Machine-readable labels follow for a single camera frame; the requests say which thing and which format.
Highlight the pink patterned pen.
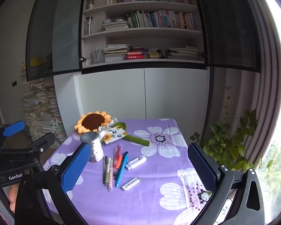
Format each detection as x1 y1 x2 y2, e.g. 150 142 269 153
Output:
108 159 114 191

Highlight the blue pen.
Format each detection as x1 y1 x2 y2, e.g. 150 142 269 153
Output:
115 151 128 188

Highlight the silver ribbon bow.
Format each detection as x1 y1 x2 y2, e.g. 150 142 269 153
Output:
98 118 118 142

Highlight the red gel pen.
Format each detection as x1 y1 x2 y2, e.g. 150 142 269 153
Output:
113 144 122 178

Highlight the red book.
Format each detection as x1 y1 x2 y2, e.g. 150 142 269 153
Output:
126 54 149 60

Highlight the white bookshelf cabinet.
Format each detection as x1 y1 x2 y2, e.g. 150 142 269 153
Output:
54 0 210 140

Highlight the orange marker pen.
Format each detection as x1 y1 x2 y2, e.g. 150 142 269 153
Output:
116 155 123 169

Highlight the person's left hand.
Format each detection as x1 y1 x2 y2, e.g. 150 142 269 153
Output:
9 184 19 212

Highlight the glass cabinet door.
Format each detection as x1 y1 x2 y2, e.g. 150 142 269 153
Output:
26 0 84 81

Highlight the green white pen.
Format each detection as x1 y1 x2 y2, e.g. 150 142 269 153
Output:
105 156 111 185

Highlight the white sunflower greeting card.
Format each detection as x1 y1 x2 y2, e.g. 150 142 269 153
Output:
103 126 127 145

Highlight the black marker pen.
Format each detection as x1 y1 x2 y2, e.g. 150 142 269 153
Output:
102 155 108 184

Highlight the purple floral tablecloth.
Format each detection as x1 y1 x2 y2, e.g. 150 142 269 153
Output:
42 118 225 225

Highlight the pile of stacked papers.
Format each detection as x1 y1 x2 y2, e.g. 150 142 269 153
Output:
21 63 67 149

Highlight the green potted plant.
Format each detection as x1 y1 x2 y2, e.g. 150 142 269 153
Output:
189 85 275 172

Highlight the crochet sunflower with green stem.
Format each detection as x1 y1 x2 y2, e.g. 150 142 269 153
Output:
74 111 151 146

